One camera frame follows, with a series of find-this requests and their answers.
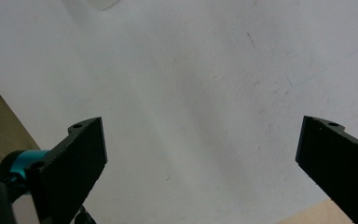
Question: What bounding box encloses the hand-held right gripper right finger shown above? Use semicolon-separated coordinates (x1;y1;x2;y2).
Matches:
295;115;358;224

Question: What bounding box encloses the olive cloth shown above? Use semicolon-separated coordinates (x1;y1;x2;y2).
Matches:
0;70;41;175

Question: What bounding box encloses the white translucent plastic piece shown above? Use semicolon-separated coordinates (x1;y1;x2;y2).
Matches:
88;0;121;11

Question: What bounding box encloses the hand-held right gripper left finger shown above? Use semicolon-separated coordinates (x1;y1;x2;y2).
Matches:
24;116;108;224

